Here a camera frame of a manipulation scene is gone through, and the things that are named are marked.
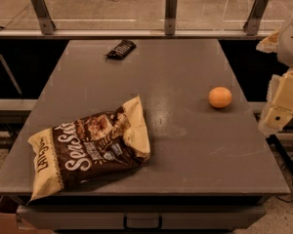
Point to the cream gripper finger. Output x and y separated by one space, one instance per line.
278 110
269 44

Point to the brown chip bag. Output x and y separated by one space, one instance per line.
94 146

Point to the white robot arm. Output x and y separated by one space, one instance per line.
284 51

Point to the black rxbar chocolate bar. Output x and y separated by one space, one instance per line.
122 50

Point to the orange fruit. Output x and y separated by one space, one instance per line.
220 97

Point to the black stand leg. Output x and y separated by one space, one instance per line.
287 160

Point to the cardboard box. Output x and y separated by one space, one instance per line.
11 223

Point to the right metal bracket post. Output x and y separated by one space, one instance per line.
251 26

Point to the metal bracket post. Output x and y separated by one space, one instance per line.
170 16
251 26
47 27

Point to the metal rail behind table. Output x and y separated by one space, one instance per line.
131 34

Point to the middle metal bracket post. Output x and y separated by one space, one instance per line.
170 16

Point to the grey drawer with handle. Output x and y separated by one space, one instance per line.
141 219

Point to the left metal bracket post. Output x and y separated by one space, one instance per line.
47 27

